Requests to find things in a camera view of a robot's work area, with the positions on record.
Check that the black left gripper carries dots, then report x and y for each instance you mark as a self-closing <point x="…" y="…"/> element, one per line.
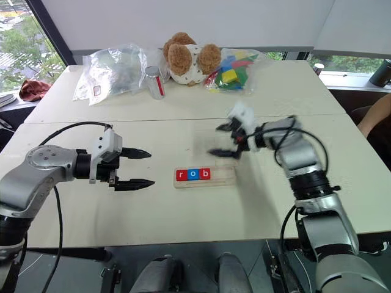
<point x="107" y="172"/>

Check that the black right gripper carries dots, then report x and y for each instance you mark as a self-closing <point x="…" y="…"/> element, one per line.
<point x="239" y="137"/>

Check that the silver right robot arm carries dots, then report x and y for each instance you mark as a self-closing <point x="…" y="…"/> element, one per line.
<point x="299" y="152"/>

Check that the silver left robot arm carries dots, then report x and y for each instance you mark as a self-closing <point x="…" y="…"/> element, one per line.
<point x="46" y="161"/>

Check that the red letter b block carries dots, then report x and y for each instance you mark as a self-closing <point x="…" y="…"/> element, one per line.
<point x="205" y="174"/>

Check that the wooden letter tray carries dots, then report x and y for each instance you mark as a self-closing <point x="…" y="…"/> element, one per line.
<point x="223" y="180"/>

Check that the blue letter o block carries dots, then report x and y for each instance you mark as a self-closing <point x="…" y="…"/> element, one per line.
<point x="192" y="174"/>

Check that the red letter r block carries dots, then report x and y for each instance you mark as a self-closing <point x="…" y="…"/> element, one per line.
<point x="181" y="174"/>

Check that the clear bag of coloured blocks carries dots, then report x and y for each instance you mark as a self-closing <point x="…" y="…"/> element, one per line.
<point x="235" y="73"/>

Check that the grey robot left leg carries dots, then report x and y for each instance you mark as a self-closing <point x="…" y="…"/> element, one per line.
<point x="155" y="274"/>

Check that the grey robot leg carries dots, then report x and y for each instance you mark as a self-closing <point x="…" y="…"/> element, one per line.
<point x="233" y="273"/>
<point x="155" y="274"/>

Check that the grey robot right leg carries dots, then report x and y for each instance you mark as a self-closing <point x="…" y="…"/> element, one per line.
<point x="233" y="273"/>

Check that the brown and white plush toy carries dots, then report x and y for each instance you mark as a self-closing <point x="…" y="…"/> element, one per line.
<point x="186" y="64"/>

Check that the silver metal can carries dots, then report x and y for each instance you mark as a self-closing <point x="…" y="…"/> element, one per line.
<point x="155" y="82"/>

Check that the clear bag with dark items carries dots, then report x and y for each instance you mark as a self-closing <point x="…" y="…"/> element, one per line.
<point x="116" y="73"/>

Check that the dark cup with white rim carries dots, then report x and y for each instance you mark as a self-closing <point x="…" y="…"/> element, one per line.
<point x="319" y="69"/>

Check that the red crumpled cloth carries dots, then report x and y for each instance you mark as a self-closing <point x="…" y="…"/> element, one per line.
<point x="33" y="90"/>

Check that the stack of books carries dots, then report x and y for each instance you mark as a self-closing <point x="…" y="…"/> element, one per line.
<point x="6" y="100"/>

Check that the black window pillar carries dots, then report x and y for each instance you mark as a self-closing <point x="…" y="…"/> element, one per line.
<point x="50" y="33"/>

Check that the black flask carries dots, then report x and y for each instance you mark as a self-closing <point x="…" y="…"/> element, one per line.
<point x="381" y="74"/>

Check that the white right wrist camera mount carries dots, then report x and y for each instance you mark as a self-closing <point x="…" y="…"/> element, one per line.
<point x="244" y="114"/>

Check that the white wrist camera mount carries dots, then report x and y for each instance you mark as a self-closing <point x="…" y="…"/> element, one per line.
<point x="107" y="142"/>
<point x="244" y="114"/>

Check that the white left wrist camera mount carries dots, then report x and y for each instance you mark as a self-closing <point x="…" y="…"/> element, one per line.
<point x="107" y="142"/>

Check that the black table frame bar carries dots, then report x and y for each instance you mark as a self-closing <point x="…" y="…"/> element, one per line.
<point x="67" y="254"/>

